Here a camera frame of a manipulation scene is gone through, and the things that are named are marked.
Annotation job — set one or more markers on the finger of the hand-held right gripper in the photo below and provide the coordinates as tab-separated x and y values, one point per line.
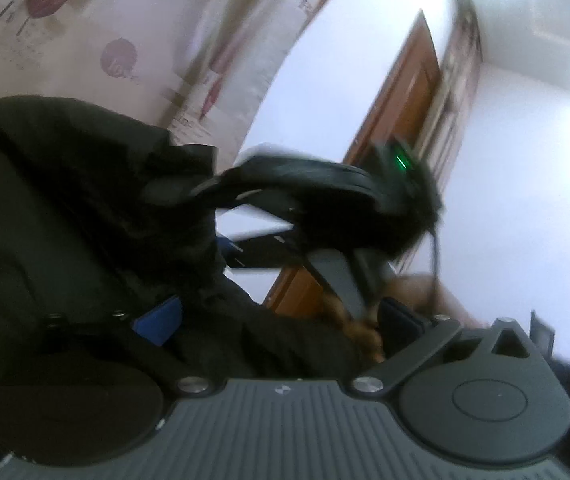
265	251
285	172

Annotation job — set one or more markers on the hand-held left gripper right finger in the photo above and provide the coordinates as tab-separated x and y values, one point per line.
399	322

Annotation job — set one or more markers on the leaf print curtain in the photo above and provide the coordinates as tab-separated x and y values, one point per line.
115	10

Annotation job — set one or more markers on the person's right hand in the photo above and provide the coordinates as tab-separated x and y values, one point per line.
360	332

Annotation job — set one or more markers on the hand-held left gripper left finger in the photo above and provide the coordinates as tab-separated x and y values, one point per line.
161	320

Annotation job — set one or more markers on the black jacket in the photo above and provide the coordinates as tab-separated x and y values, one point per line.
65	210

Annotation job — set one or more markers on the wooden door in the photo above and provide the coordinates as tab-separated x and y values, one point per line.
395	110

